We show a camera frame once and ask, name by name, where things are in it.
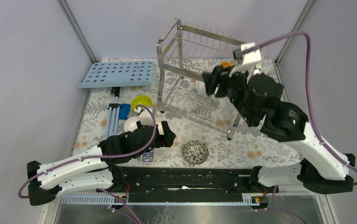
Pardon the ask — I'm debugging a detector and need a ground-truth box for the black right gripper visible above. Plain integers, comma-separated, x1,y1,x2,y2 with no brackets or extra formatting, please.
201,61,257,124

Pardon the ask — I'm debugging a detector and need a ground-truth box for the beige ceramic bowl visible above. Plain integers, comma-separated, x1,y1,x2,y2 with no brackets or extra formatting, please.
156,117,167,135

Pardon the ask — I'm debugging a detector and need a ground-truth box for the red floral patterned cup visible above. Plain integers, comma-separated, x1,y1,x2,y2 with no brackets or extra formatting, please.
182,140,209,165

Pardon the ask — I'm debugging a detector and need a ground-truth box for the stainless steel dish rack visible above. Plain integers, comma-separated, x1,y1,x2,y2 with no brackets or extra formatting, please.
157,18,245,140

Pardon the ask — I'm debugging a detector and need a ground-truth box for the white plastic bowl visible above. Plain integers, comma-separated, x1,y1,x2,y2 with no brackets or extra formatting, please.
123,117,142,132

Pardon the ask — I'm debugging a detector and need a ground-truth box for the yellow-green plastic bowl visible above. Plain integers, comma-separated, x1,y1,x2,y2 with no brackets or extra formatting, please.
131,95,153,112

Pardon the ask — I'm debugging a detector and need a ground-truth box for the white ribbed bowl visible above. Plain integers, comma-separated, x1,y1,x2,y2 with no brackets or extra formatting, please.
195,81,206,96

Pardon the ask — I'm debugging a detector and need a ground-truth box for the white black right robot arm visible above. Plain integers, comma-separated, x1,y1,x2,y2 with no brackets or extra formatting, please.
201,66,356,195

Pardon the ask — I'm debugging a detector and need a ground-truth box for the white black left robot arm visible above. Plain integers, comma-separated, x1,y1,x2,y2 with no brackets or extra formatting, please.
27,120,176,206

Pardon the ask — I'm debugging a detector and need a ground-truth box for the small yellow cup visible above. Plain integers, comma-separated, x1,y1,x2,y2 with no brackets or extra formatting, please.
220,62,231,68

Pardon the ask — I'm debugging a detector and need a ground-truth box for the blue playing card deck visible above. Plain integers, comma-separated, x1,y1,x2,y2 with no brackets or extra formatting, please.
140,151,156,164

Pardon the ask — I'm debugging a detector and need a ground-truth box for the light blue folded tripod stand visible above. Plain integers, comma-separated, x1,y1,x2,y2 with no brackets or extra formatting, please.
104,87,121,140

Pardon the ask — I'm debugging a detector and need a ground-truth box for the light blue perforated tray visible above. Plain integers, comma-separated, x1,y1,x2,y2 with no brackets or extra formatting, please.
79,61,155,89

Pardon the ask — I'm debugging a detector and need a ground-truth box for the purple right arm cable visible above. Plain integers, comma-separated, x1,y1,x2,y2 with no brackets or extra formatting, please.
240,31,357,186

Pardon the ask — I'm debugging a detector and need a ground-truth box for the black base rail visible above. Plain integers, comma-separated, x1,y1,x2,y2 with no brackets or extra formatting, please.
96,165,280,204

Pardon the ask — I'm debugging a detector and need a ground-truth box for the light blue cable duct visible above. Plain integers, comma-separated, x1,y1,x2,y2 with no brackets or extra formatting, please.
61,194,260,206

